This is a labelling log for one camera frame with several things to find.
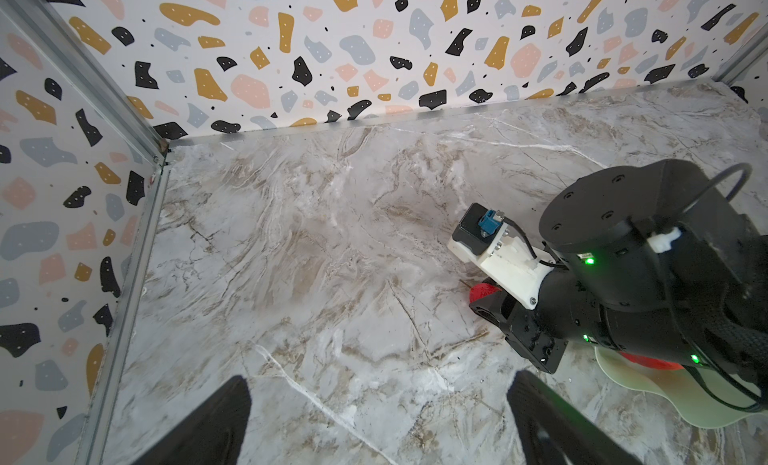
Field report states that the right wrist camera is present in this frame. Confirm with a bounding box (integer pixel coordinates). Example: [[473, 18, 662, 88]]
[[448, 203, 557, 310]]

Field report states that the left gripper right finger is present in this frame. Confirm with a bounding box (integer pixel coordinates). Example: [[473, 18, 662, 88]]
[[507, 370, 640, 464]]

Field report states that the red fake apple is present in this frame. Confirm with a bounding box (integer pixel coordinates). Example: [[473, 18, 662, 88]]
[[620, 352, 683, 371]]

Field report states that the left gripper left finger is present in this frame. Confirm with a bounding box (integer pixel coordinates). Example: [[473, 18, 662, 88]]
[[134, 375, 252, 465]]

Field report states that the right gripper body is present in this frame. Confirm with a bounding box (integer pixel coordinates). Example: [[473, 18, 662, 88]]
[[469, 270, 606, 374]]

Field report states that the light green scalloped fruit bowl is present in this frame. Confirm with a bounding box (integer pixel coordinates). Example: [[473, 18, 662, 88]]
[[595, 348, 767, 429]]

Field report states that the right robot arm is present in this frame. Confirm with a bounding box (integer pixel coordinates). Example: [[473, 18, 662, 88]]
[[451, 159, 767, 413]]

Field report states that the red yellow fake mango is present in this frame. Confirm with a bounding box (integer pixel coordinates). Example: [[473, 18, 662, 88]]
[[469, 282, 500, 304]]

